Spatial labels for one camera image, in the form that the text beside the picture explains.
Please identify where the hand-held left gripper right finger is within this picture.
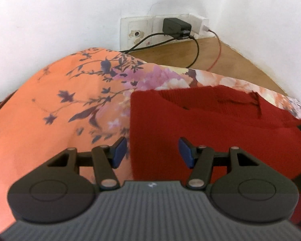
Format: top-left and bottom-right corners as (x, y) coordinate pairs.
(178, 137), (260, 191)

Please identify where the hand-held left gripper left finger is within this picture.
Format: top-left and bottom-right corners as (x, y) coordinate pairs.
(46, 136), (128, 191)

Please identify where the red knit cardigan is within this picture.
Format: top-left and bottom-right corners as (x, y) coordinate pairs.
(129, 85), (301, 221)

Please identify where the orange floral blanket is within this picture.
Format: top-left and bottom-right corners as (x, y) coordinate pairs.
(0, 47), (301, 234)

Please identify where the red cable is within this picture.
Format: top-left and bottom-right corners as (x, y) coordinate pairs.
(206, 30), (222, 72)

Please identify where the white wall socket plate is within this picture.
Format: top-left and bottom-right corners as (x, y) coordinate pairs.
(120, 12), (208, 52)

